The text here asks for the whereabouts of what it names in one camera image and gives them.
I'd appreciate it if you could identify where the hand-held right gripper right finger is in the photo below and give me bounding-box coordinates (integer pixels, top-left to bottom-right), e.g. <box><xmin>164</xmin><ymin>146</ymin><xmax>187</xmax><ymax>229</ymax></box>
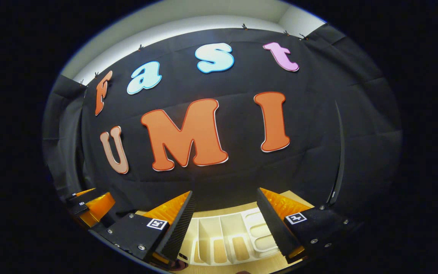
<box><xmin>256</xmin><ymin>187</ymin><xmax>362</xmax><ymax>264</ymax></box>

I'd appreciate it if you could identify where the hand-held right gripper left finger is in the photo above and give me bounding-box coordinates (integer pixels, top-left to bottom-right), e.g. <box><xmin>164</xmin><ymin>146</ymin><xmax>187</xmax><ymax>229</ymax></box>
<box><xmin>89</xmin><ymin>190</ymin><xmax>197</xmax><ymax>269</ymax></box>

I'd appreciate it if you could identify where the white plastic bookshelf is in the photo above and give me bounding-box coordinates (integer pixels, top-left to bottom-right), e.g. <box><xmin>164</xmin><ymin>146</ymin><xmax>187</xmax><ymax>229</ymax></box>
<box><xmin>181</xmin><ymin>207</ymin><xmax>281</xmax><ymax>266</ymax></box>

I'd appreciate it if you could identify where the black stand pole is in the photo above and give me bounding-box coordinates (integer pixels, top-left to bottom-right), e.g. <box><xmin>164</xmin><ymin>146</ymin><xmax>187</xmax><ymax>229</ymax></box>
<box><xmin>327</xmin><ymin>100</ymin><xmax>346</xmax><ymax>206</ymax></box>

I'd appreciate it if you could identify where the row of backdrop clips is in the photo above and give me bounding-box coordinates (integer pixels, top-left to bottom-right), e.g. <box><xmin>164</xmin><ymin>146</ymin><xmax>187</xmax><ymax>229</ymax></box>
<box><xmin>79</xmin><ymin>22</ymin><xmax>309</xmax><ymax>85</ymax></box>

